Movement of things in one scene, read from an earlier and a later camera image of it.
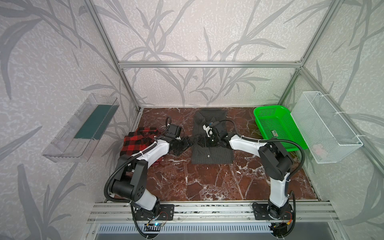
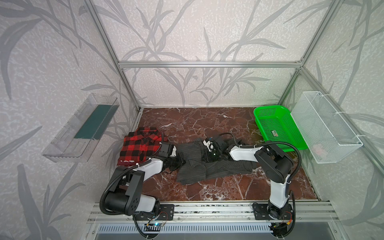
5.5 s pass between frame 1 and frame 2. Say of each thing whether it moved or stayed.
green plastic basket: stayed
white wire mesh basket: stayed
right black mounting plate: stayed
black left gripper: moved
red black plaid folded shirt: stayed
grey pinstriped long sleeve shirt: moved
